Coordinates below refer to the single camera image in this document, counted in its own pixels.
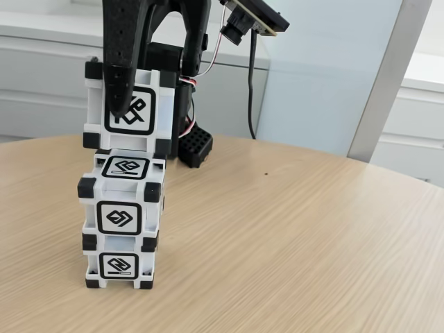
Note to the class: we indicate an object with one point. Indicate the white cube with crossed symbol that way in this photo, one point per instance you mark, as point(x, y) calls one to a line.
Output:
point(152, 111)

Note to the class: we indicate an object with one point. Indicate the white cube with diamond symbol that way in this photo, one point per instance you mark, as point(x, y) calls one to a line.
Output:
point(119, 194)

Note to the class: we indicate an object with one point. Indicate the white drawer cabinet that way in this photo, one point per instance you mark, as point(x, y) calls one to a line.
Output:
point(416, 121)

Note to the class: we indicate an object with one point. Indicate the white frame post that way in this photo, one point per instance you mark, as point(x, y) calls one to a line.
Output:
point(388, 86)

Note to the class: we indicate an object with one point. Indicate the black gripper camera module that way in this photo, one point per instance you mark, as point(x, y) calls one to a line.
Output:
point(253, 17)

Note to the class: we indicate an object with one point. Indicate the long white cabinet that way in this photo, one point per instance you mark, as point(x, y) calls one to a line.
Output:
point(34, 86)

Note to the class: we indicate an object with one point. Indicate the black cabinet key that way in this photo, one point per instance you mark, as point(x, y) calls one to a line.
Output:
point(92, 58)

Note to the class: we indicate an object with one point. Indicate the white cube with Z symbol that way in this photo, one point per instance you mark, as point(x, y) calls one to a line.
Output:
point(119, 267)

